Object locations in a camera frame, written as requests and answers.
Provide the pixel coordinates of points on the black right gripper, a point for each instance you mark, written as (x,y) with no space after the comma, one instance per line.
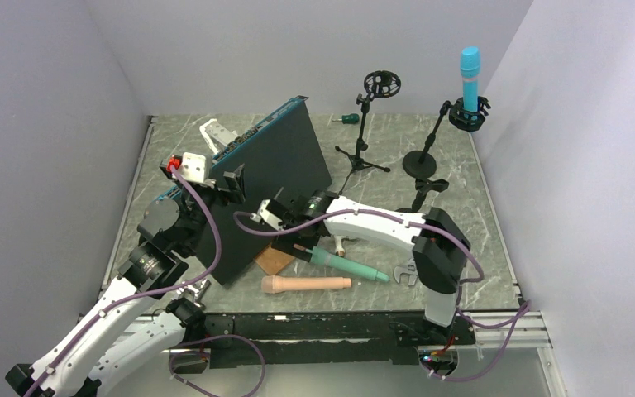
(285,241)

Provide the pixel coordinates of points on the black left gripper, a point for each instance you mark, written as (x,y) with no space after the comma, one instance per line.
(235,193)

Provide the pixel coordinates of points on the green microphone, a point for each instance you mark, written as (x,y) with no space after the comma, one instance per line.
(320,256)

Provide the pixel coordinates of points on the beige microphone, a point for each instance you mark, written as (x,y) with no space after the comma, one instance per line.
(275,284)

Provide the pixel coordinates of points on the black round-base microphone stand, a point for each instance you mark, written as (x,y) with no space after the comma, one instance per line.
(423,187)

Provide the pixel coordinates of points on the black tripod microphone stand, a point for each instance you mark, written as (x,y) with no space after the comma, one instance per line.
(379,84)

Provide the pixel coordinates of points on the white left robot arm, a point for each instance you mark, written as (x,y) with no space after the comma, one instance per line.
(143,311)

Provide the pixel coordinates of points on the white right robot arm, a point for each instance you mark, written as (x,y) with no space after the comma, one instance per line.
(436,244)

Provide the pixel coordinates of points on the blue microphone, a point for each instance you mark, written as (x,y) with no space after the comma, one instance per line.
(470,70)

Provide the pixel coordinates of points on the wooden board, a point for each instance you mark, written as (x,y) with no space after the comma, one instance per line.
(272,261)

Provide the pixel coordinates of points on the white plastic faucet fitting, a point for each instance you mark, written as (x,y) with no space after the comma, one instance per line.
(339,241)

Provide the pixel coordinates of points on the chrome faucet fitting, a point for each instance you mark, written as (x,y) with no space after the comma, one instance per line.
(194,292)

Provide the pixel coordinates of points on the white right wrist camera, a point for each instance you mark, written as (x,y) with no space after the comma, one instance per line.
(270,212)

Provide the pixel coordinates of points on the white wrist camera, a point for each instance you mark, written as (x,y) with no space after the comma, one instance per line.
(192,167)
(270,212)

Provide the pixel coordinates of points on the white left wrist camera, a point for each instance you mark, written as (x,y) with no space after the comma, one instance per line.
(192,167)

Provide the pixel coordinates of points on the white metal bracket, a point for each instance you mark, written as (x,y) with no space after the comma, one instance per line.
(217,137)

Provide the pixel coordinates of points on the dark blue-edged network switch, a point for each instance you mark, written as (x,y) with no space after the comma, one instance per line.
(280,153)

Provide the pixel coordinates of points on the green handled screwdriver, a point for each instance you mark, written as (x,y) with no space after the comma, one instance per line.
(348,119)

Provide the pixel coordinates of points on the black mounting base rail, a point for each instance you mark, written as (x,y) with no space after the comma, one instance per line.
(323,337)

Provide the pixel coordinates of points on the red handled adjustable wrench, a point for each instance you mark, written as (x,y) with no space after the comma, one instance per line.
(406,273)

